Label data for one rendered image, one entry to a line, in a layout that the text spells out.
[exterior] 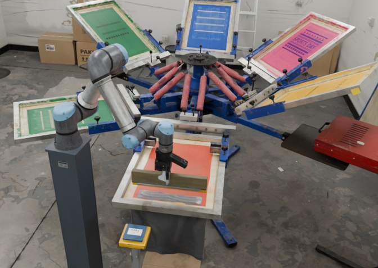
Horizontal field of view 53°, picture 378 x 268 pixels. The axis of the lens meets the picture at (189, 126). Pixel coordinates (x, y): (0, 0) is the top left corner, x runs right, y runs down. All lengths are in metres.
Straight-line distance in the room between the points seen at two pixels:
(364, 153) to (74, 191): 1.75
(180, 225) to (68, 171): 0.70
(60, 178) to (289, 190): 2.36
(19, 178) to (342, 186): 3.22
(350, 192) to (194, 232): 2.19
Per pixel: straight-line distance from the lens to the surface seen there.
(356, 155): 2.53
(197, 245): 2.33
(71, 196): 2.33
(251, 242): 3.29
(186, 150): 2.53
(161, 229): 2.28
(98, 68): 1.78
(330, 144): 2.55
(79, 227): 2.47
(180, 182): 2.02
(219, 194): 2.14
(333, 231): 3.60
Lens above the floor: 2.36
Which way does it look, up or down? 30 degrees down
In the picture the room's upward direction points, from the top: 3 degrees clockwise
